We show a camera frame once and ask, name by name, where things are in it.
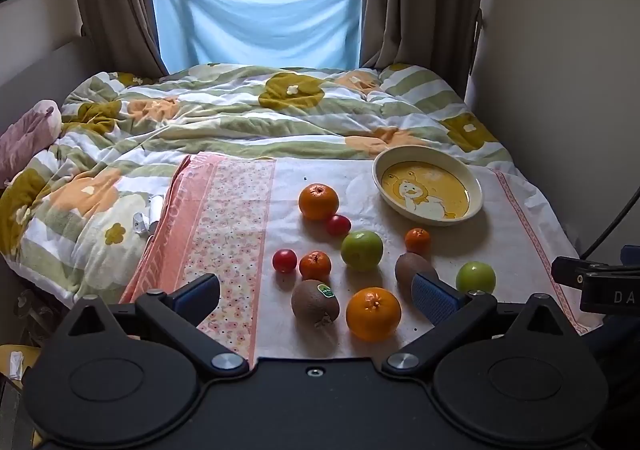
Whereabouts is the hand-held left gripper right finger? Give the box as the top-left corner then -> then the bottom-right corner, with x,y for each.
383,271 -> 579,379

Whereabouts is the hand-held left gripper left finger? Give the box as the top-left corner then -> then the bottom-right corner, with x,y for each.
66,273 -> 250,379

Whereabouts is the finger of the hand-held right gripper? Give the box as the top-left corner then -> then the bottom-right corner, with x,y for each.
551,256 -> 640,287

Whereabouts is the plain brown kiwi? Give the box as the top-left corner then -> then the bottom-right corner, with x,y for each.
394,253 -> 439,289

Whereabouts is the green apple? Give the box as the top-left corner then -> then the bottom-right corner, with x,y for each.
455,261 -> 497,295
341,229 -> 384,273

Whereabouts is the large orange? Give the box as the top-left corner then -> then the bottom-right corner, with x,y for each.
346,287 -> 402,342
298,183 -> 340,221

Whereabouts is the cream bowl with yellow print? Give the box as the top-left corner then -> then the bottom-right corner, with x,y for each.
372,145 -> 483,227

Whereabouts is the brown kiwi with green sticker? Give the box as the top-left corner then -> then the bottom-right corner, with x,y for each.
291,279 -> 341,327

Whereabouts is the dark blue clothing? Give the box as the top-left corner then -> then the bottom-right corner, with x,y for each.
582,315 -> 640,373

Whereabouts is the small mandarin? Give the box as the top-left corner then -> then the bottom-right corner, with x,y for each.
404,227 -> 432,254
299,251 -> 333,281

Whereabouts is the white and pink patterned cloth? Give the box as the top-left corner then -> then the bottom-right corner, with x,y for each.
120,153 -> 601,363

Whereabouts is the wooden stool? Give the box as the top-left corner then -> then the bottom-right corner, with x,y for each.
0,344 -> 45,392

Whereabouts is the green striped floral duvet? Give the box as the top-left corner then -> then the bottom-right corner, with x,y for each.
0,63 -> 516,311

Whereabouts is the pink plush toy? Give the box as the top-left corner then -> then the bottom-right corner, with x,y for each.
0,99 -> 62,187

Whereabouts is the grey padded headboard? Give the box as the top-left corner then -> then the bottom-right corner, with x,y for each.
0,37 -> 92,131

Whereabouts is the light blue window cloth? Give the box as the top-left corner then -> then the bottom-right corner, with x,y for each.
150,0 -> 363,76

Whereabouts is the black cable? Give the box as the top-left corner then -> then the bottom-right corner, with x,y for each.
582,180 -> 640,256

